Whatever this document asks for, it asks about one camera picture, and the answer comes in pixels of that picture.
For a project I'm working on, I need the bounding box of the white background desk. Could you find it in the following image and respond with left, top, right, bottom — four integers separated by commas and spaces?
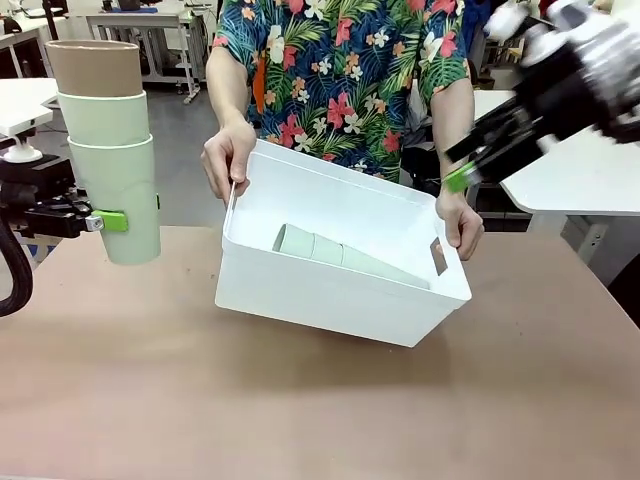
0, 19, 51, 79

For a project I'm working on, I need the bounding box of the person's right forearm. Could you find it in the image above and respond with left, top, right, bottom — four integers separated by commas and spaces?
205, 44, 251, 134

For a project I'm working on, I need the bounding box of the person's left forearm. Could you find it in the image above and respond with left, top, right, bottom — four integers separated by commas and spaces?
429, 84, 475, 201

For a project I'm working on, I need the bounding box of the white side table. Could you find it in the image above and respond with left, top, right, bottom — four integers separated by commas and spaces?
472, 89, 640, 217

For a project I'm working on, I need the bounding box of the white plastic basket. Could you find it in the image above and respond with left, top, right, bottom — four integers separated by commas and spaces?
214, 138, 474, 349

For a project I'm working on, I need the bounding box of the person's right hand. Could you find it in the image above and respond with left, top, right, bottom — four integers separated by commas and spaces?
200, 119, 257, 201

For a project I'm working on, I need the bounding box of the person's left hand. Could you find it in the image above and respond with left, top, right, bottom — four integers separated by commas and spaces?
434, 192, 485, 262

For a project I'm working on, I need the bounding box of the black wrist mount block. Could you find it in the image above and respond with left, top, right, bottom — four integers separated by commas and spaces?
0, 154, 76, 201

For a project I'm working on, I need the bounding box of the black slanted pole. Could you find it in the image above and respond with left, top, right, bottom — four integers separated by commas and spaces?
42, 0, 57, 44

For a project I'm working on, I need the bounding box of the black corrugated cable hose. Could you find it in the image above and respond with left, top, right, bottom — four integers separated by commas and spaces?
0, 212, 34, 317

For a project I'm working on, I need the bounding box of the white rounded desk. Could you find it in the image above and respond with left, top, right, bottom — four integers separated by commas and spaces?
0, 77, 60, 136

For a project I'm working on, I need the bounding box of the grey framed lab desk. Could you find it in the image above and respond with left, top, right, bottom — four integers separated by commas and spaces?
84, 7, 221, 101

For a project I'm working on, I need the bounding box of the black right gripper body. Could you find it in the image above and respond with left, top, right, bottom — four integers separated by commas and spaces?
514, 54, 621, 151

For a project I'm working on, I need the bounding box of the person in floral shirt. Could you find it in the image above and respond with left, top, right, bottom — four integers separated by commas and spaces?
212, 0, 471, 184

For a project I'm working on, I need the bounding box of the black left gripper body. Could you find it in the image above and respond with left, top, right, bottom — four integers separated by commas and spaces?
22, 195, 96, 239

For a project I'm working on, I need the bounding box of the brown tall cup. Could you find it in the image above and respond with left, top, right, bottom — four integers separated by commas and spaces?
44, 40, 142, 100

